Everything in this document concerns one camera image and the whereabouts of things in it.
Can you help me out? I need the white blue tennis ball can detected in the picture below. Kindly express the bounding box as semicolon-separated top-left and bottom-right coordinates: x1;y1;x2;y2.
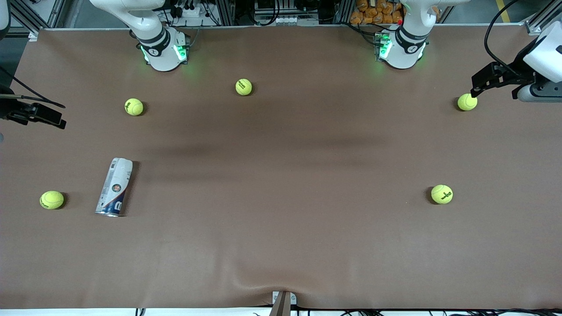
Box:
95;157;134;217

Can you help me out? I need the orange objects pile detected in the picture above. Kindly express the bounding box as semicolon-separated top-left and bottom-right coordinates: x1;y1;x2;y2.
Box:
350;0;404;25

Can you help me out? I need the white power strip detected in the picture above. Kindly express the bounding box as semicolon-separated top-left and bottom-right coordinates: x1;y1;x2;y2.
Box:
173;2;208;19

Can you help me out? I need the white terminal block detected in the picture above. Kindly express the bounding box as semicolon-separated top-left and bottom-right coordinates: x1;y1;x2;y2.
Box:
255;15;319;26

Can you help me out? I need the brown table cover mat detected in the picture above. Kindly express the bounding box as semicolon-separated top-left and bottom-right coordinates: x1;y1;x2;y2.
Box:
0;25;562;310

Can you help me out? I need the aluminium frame profile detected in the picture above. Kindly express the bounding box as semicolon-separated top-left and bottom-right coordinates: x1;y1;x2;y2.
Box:
525;0;562;36
9;0;66;41

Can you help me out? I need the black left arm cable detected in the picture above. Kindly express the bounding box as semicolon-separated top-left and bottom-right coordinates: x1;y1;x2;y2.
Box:
484;0;527;79

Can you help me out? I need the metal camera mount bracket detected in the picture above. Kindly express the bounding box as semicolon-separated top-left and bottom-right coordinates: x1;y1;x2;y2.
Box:
269;291;297;316

